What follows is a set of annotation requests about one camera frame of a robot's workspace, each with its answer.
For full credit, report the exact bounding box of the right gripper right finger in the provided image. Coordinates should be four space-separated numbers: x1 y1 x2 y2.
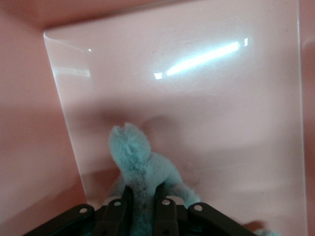
154 184 256 236

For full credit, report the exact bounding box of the pink plastic box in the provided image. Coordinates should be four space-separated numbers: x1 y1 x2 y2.
0 0 315 236

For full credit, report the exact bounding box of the grey plush animal toy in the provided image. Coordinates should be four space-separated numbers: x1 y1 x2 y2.
108 122 202 236

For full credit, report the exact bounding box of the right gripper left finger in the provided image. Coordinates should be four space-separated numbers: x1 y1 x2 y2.
23 186 135 236

